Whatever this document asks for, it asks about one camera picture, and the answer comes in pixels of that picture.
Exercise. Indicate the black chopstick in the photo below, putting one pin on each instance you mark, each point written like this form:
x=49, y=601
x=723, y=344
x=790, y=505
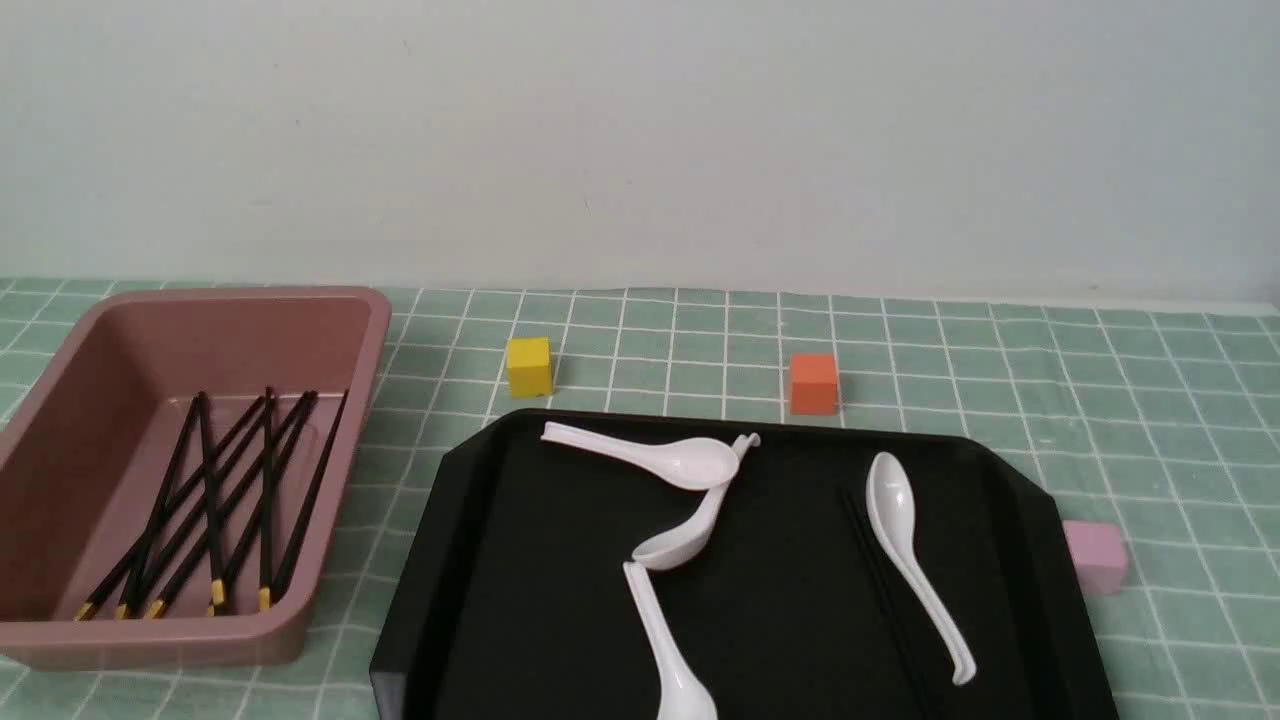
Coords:
x=135, y=567
x=903, y=647
x=284, y=574
x=266, y=502
x=107, y=585
x=212, y=488
x=177, y=563

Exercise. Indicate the yellow cube block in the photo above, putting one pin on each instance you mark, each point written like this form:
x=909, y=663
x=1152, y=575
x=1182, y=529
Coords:
x=529, y=367

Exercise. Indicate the white spoon top left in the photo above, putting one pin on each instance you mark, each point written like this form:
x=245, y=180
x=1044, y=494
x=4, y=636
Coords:
x=694, y=464

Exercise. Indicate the white spoon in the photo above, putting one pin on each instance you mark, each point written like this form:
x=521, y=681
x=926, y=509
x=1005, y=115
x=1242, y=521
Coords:
x=678, y=545
x=694, y=464
x=891, y=510
x=682, y=695

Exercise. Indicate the orange cube block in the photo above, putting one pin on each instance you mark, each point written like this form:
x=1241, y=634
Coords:
x=813, y=385

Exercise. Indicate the white spoon middle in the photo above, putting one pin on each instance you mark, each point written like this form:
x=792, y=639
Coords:
x=678, y=545

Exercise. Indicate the white spoon right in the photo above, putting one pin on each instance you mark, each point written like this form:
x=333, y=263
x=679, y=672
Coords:
x=891, y=510

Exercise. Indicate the black plastic tray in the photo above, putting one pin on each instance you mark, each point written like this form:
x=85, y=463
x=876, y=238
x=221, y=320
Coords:
x=513, y=603

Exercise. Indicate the white spoon bottom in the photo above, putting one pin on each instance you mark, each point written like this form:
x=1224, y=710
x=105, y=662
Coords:
x=682, y=695

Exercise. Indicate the black chopstick in bin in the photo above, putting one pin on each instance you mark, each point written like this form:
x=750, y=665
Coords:
x=266, y=502
x=177, y=563
x=284, y=574
x=107, y=585
x=212, y=488
x=135, y=567

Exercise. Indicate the pink cube block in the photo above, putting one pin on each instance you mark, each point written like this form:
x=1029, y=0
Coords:
x=1099, y=557

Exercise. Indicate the green checkered tablecloth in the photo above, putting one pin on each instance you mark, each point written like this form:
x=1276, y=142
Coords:
x=1162, y=423

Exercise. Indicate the pink plastic bin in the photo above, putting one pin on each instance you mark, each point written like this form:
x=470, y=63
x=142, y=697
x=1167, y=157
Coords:
x=86, y=450

